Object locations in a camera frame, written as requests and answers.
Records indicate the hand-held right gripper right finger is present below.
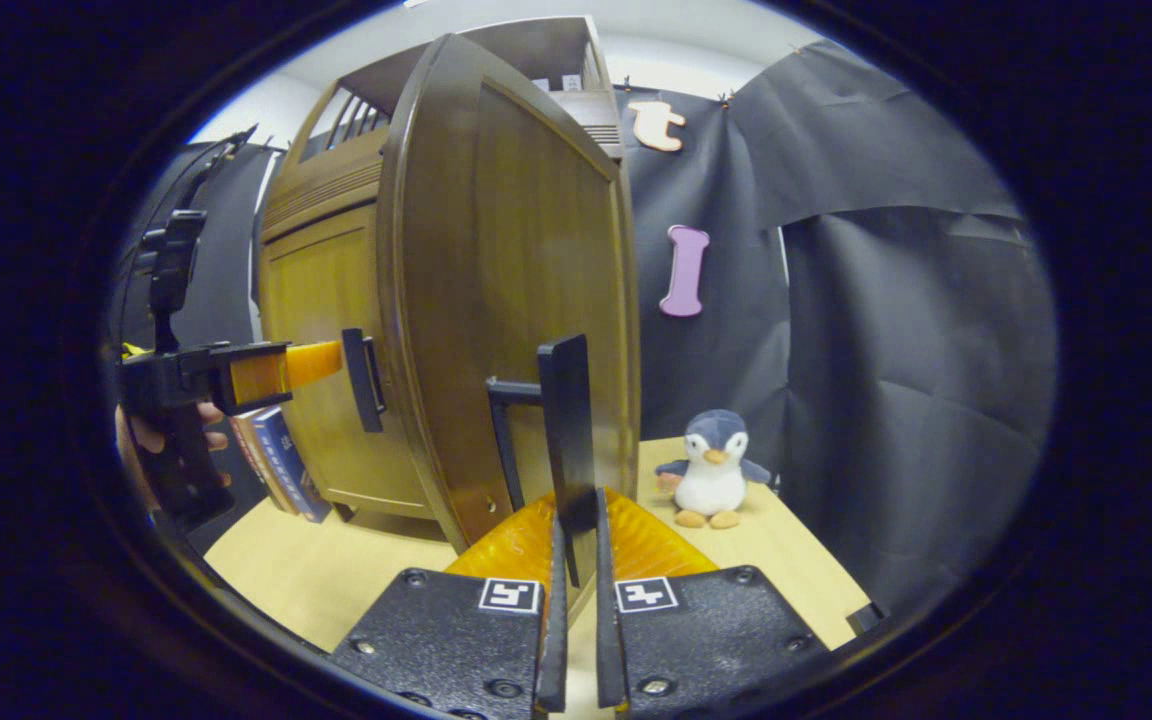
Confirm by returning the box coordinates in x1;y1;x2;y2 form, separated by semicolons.
593;487;827;720

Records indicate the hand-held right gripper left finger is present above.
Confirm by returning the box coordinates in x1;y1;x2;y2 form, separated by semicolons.
329;492;570;720

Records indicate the wooden cabinet door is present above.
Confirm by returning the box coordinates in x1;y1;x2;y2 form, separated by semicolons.
377;33;642;591
258;200;437;521

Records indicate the wooden double-door shoe cabinet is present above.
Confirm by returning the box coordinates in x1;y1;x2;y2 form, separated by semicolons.
256;15;627;546

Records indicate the blue book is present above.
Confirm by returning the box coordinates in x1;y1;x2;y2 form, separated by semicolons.
254;405;333;524

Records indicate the penguin plush toy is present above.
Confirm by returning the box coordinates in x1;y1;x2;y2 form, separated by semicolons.
654;408;773;531

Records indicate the black backdrop cloth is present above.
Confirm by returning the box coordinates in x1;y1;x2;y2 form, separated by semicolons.
111;38;1059;616

